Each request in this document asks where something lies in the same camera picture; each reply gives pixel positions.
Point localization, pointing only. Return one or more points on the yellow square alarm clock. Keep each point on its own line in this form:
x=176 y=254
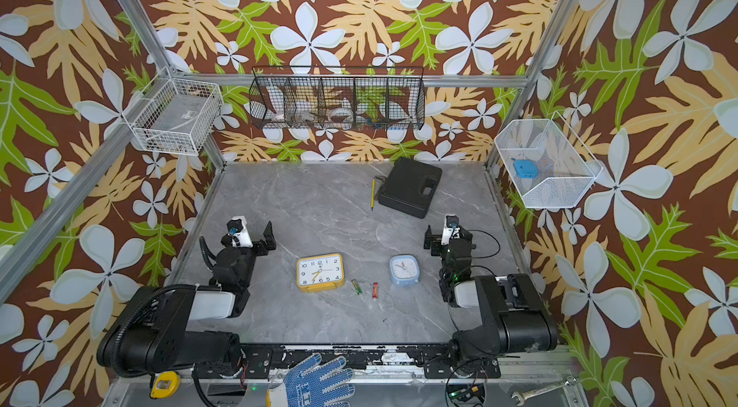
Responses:
x=320 y=273

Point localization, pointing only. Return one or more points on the blue object in basket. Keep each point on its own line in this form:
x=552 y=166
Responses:
x=525 y=168

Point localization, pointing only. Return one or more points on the green circuit board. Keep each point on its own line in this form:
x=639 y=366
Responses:
x=466 y=395

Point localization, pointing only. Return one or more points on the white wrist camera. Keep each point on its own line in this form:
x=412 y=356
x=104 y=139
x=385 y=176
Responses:
x=451 y=229
x=238 y=233

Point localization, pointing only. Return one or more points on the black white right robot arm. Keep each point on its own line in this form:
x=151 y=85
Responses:
x=513 y=318

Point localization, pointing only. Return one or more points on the yellow tape measure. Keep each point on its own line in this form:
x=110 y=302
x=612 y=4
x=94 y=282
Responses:
x=164 y=385

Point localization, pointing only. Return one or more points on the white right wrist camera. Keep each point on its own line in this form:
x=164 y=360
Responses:
x=451 y=229

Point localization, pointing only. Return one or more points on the yellow pencil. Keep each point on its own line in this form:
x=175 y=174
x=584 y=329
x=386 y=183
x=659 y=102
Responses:
x=373 y=194

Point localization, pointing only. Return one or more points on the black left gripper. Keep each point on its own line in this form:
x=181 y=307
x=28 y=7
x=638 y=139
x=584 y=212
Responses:
x=261 y=249

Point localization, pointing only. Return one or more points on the silver open-end wrench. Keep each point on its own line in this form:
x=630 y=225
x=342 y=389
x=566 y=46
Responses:
x=520 y=398

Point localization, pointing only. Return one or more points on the blue white knit glove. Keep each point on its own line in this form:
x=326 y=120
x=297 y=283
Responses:
x=313 y=383

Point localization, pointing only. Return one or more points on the white wire basket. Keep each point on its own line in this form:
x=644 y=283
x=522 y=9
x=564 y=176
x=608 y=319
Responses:
x=567 y=167
x=176 y=115

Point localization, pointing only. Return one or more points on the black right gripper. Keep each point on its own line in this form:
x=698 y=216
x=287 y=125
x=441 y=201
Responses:
x=428 y=242

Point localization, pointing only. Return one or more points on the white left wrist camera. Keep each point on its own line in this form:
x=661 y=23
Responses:
x=238 y=233

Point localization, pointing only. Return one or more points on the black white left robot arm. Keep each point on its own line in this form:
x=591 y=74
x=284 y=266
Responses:
x=151 y=335

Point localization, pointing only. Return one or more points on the white wire basket left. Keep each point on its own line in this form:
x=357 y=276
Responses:
x=176 y=115

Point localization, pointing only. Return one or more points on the white wire basket right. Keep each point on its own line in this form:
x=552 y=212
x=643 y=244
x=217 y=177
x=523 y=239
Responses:
x=567 y=167

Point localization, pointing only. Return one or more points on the black wire basket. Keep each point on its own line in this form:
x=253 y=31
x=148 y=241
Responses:
x=345 y=98

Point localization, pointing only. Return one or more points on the black plastic tool case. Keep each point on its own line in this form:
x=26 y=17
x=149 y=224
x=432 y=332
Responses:
x=410 y=187

